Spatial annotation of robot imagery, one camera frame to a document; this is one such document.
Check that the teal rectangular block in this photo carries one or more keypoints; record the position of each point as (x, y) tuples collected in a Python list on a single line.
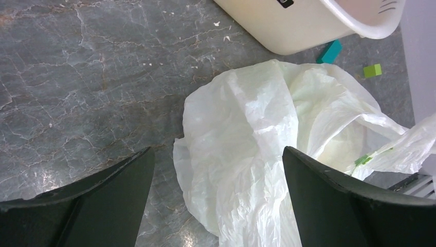
[(330, 52)]

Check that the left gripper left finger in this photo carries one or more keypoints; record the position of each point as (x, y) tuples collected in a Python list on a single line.
[(103, 209)]

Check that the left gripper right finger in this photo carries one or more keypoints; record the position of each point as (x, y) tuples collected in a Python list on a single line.
[(334, 209)]

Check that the white plastic basin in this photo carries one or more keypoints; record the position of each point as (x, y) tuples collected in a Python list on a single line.
[(288, 27)]

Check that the green cube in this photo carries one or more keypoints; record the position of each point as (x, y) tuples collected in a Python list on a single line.
[(372, 70)]

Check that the white plastic bag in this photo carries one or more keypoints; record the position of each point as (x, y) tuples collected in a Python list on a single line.
[(229, 162)]

